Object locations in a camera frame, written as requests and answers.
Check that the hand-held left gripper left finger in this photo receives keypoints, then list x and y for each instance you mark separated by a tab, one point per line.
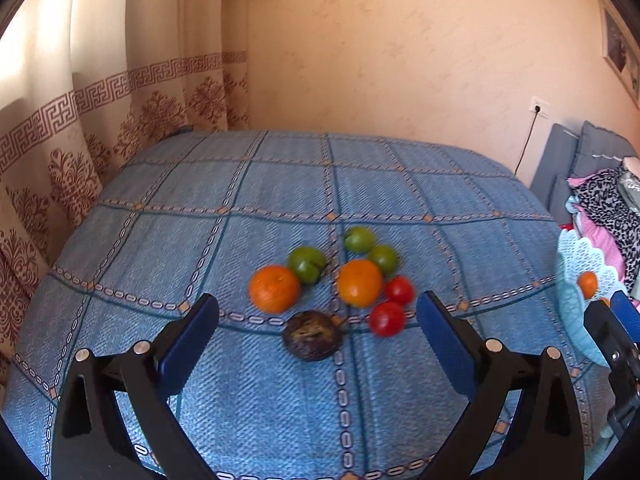
187	345

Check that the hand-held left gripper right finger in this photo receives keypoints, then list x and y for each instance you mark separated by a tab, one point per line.
442	335

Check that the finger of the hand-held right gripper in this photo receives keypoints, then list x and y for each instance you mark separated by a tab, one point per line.
626	312
602	325

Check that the small orange mandarin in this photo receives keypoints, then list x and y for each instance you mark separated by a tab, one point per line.
588	285

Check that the red tomato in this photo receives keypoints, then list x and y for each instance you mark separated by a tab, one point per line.
399	290
386	318

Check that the light blue lattice plastic basket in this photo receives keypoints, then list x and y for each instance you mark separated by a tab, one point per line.
570	270

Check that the large orange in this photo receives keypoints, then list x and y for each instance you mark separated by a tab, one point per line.
275	290
359	283

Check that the dark brown mangosteen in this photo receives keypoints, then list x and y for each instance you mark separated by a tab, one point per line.
312	336

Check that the green tomato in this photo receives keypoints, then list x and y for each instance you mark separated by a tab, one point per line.
384	259
306	264
359	238

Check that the pile of clothes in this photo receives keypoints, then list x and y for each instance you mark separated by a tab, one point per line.
597	235

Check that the leopard print cloth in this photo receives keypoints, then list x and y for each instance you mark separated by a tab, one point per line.
602	200

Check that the green floral cloth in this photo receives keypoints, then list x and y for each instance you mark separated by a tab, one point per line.
629	187

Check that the grey sofa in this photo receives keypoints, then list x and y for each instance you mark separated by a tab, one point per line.
552	160

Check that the grey sofa cushion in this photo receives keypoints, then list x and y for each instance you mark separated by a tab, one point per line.
600	145

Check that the beige patterned curtain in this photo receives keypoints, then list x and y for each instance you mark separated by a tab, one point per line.
50	135

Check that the white wall socket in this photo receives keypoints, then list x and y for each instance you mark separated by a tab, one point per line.
539	106

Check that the framed wall picture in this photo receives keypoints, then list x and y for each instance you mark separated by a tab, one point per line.
615	40

